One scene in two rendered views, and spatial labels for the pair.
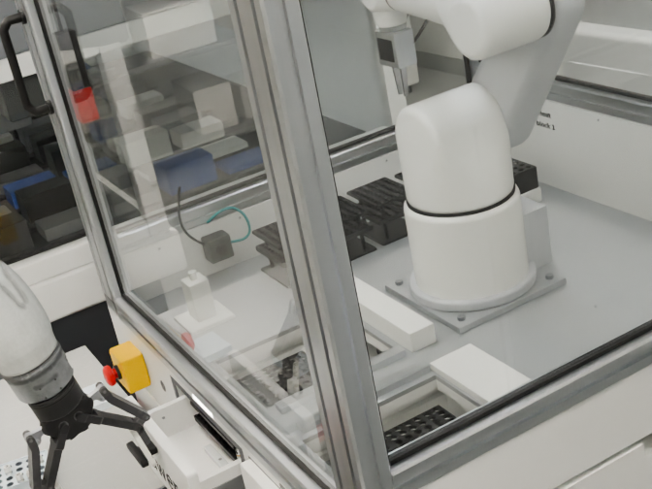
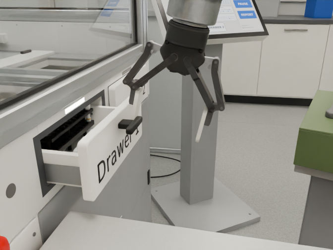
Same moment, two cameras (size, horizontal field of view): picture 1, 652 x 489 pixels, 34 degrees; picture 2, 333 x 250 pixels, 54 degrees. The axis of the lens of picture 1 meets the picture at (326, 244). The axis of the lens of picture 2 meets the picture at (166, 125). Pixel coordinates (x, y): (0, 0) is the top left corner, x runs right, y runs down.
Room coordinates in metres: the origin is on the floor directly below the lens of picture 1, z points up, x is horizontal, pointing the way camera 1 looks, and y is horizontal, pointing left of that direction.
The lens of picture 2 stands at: (1.87, 0.77, 1.15)
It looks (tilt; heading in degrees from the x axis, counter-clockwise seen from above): 22 degrees down; 218
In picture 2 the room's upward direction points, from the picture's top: straight up
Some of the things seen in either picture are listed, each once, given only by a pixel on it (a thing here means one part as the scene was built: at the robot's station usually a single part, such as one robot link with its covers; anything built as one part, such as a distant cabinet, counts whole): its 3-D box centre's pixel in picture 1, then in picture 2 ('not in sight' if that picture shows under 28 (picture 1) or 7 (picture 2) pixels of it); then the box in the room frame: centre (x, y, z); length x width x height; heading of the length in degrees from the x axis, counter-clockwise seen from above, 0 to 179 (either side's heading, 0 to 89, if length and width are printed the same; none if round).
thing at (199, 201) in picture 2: not in sight; (204, 124); (0.51, -0.03, 0.51); 0.50 x 0.45 x 1.02; 63
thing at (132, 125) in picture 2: (144, 450); (128, 124); (1.44, 0.35, 0.91); 0.07 x 0.04 x 0.01; 25
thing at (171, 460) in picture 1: (164, 460); (116, 138); (1.45, 0.32, 0.87); 0.29 x 0.02 x 0.11; 25
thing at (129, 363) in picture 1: (128, 367); not in sight; (1.78, 0.41, 0.88); 0.07 x 0.05 x 0.07; 25
